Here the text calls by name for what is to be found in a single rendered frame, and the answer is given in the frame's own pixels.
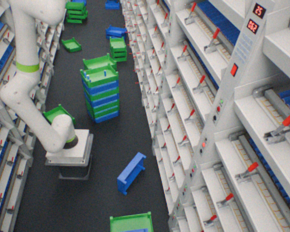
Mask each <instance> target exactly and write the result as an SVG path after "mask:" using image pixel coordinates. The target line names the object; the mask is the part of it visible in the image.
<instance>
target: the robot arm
mask: <svg viewBox="0 0 290 232"><path fill-rule="evenodd" d="M66 2H67V0H9V3H10V7H11V10H12V13H13V20H14V30H15V43H16V54H15V57H16V75H15V76H14V78H13V79H12V80H11V81H10V82H9V83H7V84H6V85H4V86H3V87H2V89H1V90H0V98H1V100H2V101H3V102H4V103H6V105H8V106H9V107H10V108H11V109H12V110H13V111H14V112H15V113H16V114H18V115H19V116H20V117H21V118H22V120H23V121H24V122H25V123H26V124H27V125H28V126H29V127H30V129H31V130H33V132H34V133H35V135H36V136H37V137H38V139H39V140H40V142H41V143H42V145H43V147H44V148H45V150H46V151H47V152H49V153H57V152H59V151H61V150H62V149H71V148H73V147H75V146H76V145H77V144H78V137H77V136H76V135H75V130H74V126H73V121H72V119H71V117H70V116H68V115H59V116H56V117H55V118H54V119H53V122H52V124H51V125H50V124H49V123H48V122H47V121H46V119H45V118H44V117H43V116H42V114H41V113H40V111H39V110H38V109H37V107H36V106H35V104H34V102H33V101H32V100H31V98H30V96H29V93H30V92H31V90H32V89H34V88H35V87H36V86H37V85H38V84H39V82H40V79H41V75H40V64H39V62H40V61H39V55H38V49H37V40H36V22H35V19H38V20H40V21H42V22H44V23H46V24H48V25H51V26H56V25H58V24H60V23H61V22H62V21H63V19H64V16H65V6H66Z"/></svg>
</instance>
